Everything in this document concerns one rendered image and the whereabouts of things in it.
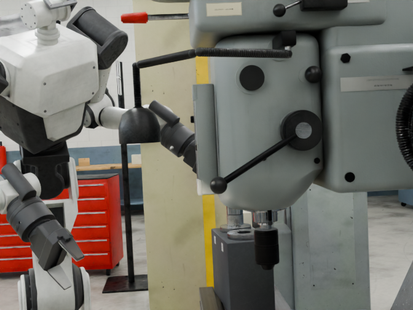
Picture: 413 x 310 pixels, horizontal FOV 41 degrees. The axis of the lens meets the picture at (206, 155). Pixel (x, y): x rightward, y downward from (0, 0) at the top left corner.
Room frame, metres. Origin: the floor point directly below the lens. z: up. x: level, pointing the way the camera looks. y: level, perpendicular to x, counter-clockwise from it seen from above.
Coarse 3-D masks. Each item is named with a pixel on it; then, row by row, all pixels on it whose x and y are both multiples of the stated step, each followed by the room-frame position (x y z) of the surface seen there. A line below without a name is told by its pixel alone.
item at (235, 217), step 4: (228, 212) 1.52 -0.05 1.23; (232, 212) 1.51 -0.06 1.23; (236, 212) 1.51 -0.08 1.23; (240, 212) 1.52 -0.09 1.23; (228, 216) 1.52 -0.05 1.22; (232, 216) 1.51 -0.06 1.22; (236, 216) 1.51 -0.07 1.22; (240, 216) 1.51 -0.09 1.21; (228, 220) 1.52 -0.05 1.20; (232, 220) 1.51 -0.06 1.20; (236, 220) 1.51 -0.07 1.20; (240, 220) 1.51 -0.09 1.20; (228, 224) 1.52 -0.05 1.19; (232, 224) 1.51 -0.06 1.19; (236, 224) 1.51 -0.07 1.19; (240, 224) 1.51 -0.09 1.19
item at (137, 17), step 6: (138, 12) 1.14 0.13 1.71; (144, 12) 1.13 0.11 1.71; (126, 18) 1.13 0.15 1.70; (132, 18) 1.13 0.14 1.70; (138, 18) 1.13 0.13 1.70; (144, 18) 1.13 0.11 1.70; (150, 18) 1.14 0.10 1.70; (156, 18) 1.14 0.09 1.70; (162, 18) 1.14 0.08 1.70; (168, 18) 1.14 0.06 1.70; (174, 18) 1.14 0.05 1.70; (180, 18) 1.14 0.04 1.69; (186, 18) 1.15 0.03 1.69
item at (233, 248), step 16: (224, 240) 1.40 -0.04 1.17; (240, 240) 1.39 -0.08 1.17; (224, 256) 1.40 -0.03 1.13; (240, 256) 1.37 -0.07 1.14; (224, 272) 1.41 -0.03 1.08; (240, 272) 1.37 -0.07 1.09; (256, 272) 1.38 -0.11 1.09; (272, 272) 1.39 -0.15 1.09; (224, 288) 1.42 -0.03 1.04; (240, 288) 1.37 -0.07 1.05; (256, 288) 1.38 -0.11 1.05; (272, 288) 1.39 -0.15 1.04; (224, 304) 1.43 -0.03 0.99; (240, 304) 1.37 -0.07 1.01; (256, 304) 1.38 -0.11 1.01; (272, 304) 1.39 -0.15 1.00
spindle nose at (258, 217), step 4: (256, 212) 1.04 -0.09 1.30; (260, 212) 1.04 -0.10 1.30; (264, 212) 1.03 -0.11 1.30; (272, 212) 1.04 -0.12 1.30; (276, 212) 1.04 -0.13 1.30; (256, 216) 1.04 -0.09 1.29; (260, 216) 1.04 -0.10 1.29; (264, 216) 1.03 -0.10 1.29; (272, 216) 1.04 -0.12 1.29; (276, 216) 1.04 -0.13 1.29; (256, 220) 1.04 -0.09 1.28; (260, 220) 1.04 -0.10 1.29; (264, 220) 1.03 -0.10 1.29; (272, 220) 1.03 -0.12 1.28; (276, 220) 1.04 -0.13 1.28
